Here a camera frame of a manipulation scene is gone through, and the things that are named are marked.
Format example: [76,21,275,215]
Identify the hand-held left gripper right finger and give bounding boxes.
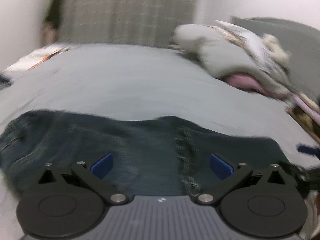
[191,154,291,204]

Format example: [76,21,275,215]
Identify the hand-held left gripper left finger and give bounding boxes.
[37,152,130,204]

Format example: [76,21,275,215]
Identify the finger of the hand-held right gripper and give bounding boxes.
[281,144,320,193]

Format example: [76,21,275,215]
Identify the dark blue jeans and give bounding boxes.
[0,109,304,198]

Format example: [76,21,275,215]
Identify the stack of folded clothes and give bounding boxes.
[287,92,320,141]

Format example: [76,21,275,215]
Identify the pink blanket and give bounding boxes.
[224,72,288,98]

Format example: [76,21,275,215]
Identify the grey bed sheet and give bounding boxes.
[0,44,320,240]

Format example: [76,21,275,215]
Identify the grey quilted headboard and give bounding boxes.
[230,16,320,101]

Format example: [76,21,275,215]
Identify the white plush toy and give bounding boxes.
[261,34,292,67]

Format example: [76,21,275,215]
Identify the grey duvet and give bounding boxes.
[171,24,293,98]

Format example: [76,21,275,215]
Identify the flower print pillow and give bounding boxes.
[215,20,291,91]

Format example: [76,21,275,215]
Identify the open book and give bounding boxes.
[5,44,76,72]

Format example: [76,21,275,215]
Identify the black folding stand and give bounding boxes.
[0,74,12,88]

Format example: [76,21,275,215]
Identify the pink hanging garment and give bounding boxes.
[41,22,59,47]

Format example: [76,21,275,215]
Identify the grey star print curtain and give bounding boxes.
[60,0,200,48]

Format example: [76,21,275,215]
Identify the dark hanging garment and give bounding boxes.
[45,0,64,27]

